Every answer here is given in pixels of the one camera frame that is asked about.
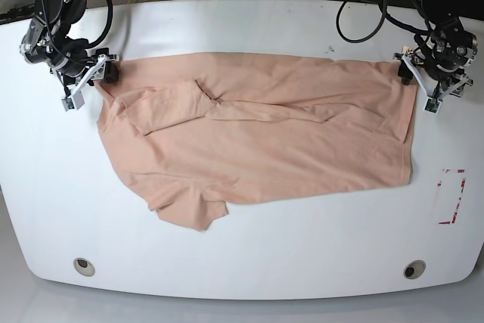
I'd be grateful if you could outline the right table grommet hole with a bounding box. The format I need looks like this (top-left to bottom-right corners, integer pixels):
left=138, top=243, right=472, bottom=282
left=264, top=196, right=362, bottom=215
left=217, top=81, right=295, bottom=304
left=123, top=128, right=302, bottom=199
left=403, top=260, right=426, bottom=280

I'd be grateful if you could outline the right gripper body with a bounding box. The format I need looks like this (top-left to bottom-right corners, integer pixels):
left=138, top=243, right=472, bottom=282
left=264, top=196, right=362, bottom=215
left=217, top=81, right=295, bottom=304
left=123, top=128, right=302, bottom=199
left=20, top=36, right=95, bottom=83

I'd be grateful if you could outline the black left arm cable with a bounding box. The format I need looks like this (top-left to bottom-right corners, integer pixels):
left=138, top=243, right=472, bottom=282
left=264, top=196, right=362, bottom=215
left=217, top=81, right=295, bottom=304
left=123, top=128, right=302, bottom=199
left=335, top=0, right=436, bottom=43

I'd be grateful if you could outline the peach T-shirt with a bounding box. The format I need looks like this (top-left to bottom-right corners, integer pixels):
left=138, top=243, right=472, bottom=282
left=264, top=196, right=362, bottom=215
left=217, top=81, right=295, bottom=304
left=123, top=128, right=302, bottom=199
left=96, top=53, right=417, bottom=231

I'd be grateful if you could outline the table grommet hole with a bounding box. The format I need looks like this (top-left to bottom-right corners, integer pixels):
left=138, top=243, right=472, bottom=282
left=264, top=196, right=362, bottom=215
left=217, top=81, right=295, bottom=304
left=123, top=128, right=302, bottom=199
left=73, top=258, right=95, bottom=277
left=403, top=260, right=426, bottom=280

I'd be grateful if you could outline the left table grommet hole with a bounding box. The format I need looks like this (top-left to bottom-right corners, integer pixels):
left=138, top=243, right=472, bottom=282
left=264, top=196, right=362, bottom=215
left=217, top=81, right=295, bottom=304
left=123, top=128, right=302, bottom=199
left=73, top=258, right=95, bottom=277

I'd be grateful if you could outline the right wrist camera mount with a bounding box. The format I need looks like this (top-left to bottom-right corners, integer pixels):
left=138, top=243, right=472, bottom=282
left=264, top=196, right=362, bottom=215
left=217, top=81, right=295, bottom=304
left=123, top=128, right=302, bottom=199
left=61, top=48, right=119, bottom=111

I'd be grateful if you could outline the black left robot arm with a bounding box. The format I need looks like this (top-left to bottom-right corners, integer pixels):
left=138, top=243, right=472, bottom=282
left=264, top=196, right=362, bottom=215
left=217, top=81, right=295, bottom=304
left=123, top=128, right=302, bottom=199
left=412, top=0, right=477, bottom=91

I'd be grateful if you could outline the red tape rectangle marking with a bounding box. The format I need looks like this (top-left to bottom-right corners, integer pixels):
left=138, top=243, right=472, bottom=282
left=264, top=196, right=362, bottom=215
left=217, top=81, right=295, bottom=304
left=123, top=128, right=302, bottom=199
left=434, top=169, right=467, bottom=225

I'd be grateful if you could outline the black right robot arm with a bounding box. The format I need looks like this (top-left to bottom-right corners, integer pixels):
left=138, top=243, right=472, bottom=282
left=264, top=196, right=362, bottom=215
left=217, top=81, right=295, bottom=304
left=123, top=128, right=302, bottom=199
left=20, top=0, right=113, bottom=85

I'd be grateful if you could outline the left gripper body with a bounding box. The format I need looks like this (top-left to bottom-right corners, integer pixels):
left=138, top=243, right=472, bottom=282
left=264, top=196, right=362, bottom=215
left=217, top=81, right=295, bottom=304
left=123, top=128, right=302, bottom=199
left=414, top=23, right=478, bottom=91

